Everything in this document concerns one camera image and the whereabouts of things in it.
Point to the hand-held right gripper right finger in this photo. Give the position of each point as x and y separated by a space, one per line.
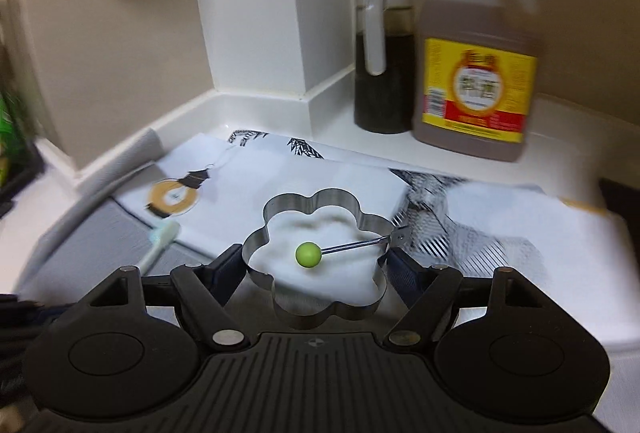
400 270

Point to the brown liquid jug yellow cap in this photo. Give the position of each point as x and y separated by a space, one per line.
475 13

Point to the yellow green snack bag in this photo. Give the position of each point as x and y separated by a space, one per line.
7 138

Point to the light green toothbrush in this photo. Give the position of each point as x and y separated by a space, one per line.
160 240

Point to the dark sauce dispenser bottle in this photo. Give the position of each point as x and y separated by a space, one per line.
382 93

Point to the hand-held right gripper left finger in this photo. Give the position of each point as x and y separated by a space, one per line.
230 270

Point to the grey mat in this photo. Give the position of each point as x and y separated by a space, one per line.
75 243

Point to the printed white cloth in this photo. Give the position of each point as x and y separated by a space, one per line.
280 168

